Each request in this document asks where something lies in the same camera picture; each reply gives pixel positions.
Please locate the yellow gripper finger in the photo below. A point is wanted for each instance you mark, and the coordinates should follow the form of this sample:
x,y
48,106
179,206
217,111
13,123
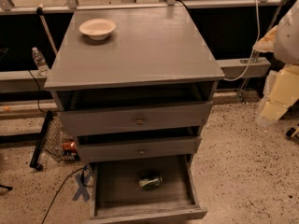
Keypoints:
x,y
266,43
280,92

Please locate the green soda can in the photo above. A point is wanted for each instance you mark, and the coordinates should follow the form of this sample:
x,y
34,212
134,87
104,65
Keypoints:
x,y
150,182

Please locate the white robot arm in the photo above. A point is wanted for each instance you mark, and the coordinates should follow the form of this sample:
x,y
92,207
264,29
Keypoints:
x,y
286,47

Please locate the grey top drawer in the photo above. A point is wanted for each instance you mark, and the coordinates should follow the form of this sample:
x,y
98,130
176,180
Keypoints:
x,y
133,119

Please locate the grey wooden drawer cabinet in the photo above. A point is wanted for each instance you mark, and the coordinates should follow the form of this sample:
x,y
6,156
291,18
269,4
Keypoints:
x,y
155,56

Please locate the grey middle drawer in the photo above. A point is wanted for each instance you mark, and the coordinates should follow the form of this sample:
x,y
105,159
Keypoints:
x,y
95,151

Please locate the grey open bottom drawer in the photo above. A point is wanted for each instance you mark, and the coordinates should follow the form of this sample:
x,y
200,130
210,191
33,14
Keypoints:
x,y
118,199

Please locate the black caster wheel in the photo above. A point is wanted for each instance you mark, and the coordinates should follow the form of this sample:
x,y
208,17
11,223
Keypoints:
x,y
293,132

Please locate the white paper bowl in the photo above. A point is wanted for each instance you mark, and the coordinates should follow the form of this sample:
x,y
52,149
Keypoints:
x,y
97,29

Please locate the orange object in basket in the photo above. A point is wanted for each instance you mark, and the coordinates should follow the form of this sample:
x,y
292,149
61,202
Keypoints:
x,y
69,147

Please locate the blue tape cross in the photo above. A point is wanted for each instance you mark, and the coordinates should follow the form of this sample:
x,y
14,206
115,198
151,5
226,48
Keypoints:
x,y
82,191

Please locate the clear plastic water bottle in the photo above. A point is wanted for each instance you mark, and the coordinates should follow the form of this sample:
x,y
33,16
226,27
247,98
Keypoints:
x,y
40,62

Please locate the black bar on floor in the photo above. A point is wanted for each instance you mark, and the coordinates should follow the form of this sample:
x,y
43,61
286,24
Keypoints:
x,y
40,141

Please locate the wire mesh basket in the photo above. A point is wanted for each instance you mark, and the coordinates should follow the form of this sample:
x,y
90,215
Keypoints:
x,y
55,136

